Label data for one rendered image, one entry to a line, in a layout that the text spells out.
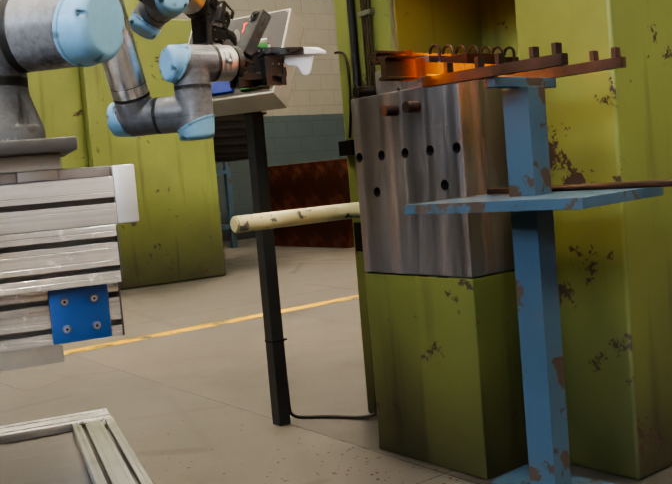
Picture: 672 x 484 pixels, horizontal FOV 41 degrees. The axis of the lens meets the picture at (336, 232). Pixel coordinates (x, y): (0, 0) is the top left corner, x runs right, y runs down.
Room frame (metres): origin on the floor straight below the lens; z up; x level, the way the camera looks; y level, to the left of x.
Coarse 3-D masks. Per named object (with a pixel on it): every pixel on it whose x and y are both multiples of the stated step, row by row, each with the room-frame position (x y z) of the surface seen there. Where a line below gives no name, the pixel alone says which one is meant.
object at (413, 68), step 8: (384, 56) 1.66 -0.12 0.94; (392, 56) 1.66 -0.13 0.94; (400, 56) 1.68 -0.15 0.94; (408, 56) 1.69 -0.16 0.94; (416, 56) 1.71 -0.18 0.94; (384, 64) 1.66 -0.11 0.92; (392, 64) 1.67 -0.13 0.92; (400, 64) 1.68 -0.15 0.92; (408, 64) 1.70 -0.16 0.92; (416, 64) 1.71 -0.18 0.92; (424, 64) 1.70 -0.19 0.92; (432, 64) 1.73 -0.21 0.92; (440, 64) 1.75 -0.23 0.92; (456, 64) 1.78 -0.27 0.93; (464, 64) 1.80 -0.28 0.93; (472, 64) 1.82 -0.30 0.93; (488, 64) 1.85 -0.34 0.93; (384, 72) 1.66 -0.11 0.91; (392, 72) 1.67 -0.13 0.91; (400, 72) 1.68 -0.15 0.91; (408, 72) 1.70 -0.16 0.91; (416, 72) 1.71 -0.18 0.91; (424, 72) 1.70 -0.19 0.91; (432, 72) 1.73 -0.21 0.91; (440, 72) 1.75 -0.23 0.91; (520, 72) 1.93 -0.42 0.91; (384, 80) 1.67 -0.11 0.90; (392, 80) 1.69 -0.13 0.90; (400, 80) 1.70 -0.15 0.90; (408, 80) 1.71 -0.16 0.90
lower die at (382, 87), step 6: (426, 60) 2.16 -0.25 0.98; (432, 60) 2.16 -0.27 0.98; (510, 60) 2.33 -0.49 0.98; (516, 60) 2.35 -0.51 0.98; (378, 72) 2.30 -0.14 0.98; (378, 78) 2.30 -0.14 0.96; (420, 78) 2.18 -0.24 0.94; (378, 84) 2.30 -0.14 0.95; (384, 84) 2.28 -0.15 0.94; (390, 84) 2.27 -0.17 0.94; (396, 84) 2.25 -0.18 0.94; (402, 84) 2.23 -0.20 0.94; (378, 90) 2.30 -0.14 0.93; (384, 90) 2.28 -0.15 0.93; (390, 90) 2.27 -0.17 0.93; (396, 90) 2.25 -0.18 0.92
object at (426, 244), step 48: (384, 96) 2.20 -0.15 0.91; (432, 96) 2.07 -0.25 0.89; (480, 96) 2.04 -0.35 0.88; (384, 144) 2.21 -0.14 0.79; (432, 144) 2.08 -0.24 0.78; (480, 144) 2.04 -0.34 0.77; (384, 192) 2.22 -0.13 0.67; (432, 192) 2.08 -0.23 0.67; (480, 192) 2.03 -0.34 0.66; (384, 240) 2.23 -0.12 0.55; (432, 240) 2.09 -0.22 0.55; (480, 240) 2.02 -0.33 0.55
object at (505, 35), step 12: (480, 0) 2.65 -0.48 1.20; (492, 0) 2.61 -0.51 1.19; (504, 0) 2.58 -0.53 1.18; (480, 12) 2.65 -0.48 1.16; (492, 12) 2.61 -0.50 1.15; (504, 12) 2.58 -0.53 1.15; (492, 24) 2.62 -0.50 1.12; (504, 24) 2.58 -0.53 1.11; (492, 36) 2.62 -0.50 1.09; (504, 36) 2.58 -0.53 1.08; (516, 36) 2.55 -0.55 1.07; (492, 48) 2.62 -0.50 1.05; (504, 48) 2.59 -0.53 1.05; (516, 48) 2.55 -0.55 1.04
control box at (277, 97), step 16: (272, 16) 2.55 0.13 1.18; (288, 16) 2.52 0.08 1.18; (240, 32) 2.57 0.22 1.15; (272, 32) 2.52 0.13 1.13; (288, 32) 2.51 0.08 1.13; (288, 80) 2.48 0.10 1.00; (224, 96) 2.48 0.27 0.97; (240, 96) 2.46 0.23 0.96; (256, 96) 2.44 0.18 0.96; (272, 96) 2.43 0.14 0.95; (288, 96) 2.48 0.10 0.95; (224, 112) 2.54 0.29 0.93; (240, 112) 2.53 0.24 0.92
